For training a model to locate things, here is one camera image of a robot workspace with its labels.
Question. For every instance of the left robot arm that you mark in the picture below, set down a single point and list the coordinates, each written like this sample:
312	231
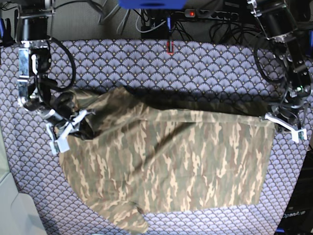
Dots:
279	26

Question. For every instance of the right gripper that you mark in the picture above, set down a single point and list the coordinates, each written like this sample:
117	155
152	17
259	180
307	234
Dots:
59	112

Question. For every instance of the black OpenArm box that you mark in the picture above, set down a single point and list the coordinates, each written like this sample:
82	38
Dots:
298	217

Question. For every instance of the white plastic bin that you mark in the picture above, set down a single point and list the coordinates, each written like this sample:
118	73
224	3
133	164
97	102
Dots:
18	214

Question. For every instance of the black power strip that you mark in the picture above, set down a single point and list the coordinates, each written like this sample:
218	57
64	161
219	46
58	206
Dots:
211	15

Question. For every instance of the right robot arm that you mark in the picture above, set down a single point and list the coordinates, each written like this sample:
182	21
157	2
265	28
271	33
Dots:
37	92

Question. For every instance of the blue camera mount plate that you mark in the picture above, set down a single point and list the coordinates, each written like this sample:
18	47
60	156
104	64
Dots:
152	4

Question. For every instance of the purple fan-pattern tablecloth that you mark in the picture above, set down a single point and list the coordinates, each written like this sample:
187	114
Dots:
196	72

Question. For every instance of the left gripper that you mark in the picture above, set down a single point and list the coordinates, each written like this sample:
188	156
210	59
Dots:
288	111

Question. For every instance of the camouflage T-shirt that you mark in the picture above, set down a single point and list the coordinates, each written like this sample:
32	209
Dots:
152	155

